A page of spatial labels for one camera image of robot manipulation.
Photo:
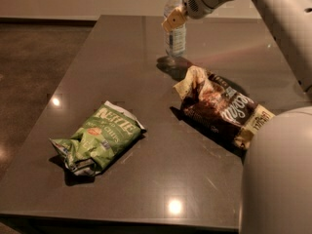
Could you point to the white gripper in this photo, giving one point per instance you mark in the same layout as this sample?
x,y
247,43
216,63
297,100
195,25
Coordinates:
x,y
199,3

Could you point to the clear blue plastic water bottle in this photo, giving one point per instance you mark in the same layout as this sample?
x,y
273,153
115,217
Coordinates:
x,y
174,38

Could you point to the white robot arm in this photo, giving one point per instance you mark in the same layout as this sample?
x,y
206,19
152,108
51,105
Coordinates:
x,y
277,175

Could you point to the brown and cream snack bag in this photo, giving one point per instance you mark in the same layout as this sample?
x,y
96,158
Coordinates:
x,y
210,101

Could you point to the green Kettle chips bag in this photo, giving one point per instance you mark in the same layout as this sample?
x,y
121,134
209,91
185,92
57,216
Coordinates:
x,y
99,141

